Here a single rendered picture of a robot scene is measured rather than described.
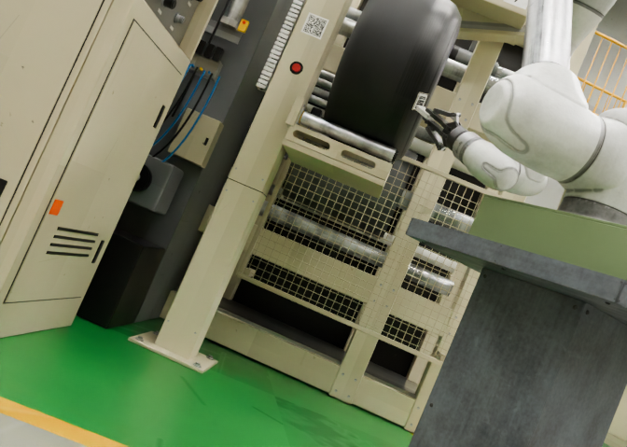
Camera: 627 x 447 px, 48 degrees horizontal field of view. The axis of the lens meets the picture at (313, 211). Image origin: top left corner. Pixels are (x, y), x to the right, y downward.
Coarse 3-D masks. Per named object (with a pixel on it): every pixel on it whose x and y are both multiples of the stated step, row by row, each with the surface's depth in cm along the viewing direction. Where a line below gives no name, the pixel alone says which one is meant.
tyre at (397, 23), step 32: (384, 0) 225; (416, 0) 227; (448, 0) 235; (352, 32) 229; (384, 32) 220; (416, 32) 220; (448, 32) 224; (352, 64) 222; (384, 64) 220; (416, 64) 219; (352, 96) 225; (384, 96) 222; (416, 96) 221; (352, 128) 233; (384, 128) 228; (416, 128) 232; (384, 160) 245
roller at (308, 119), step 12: (300, 120) 234; (312, 120) 233; (324, 120) 233; (324, 132) 233; (336, 132) 232; (348, 132) 232; (360, 144) 232; (372, 144) 231; (384, 156) 231; (396, 156) 231
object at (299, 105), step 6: (300, 102) 230; (294, 108) 230; (300, 108) 230; (306, 108) 241; (294, 114) 230; (300, 114) 232; (288, 120) 230; (294, 120) 229; (288, 126) 233; (300, 138) 257
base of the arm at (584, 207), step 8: (568, 200) 146; (576, 200) 144; (584, 200) 142; (560, 208) 147; (568, 208) 144; (576, 208) 143; (584, 208) 142; (592, 208) 141; (600, 208) 140; (608, 208) 140; (584, 216) 141; (592, 216) 140; (600, 216) 140; (608, 216) 140; (616, 216) 140; (624, 216) 140; (624, 224) 140
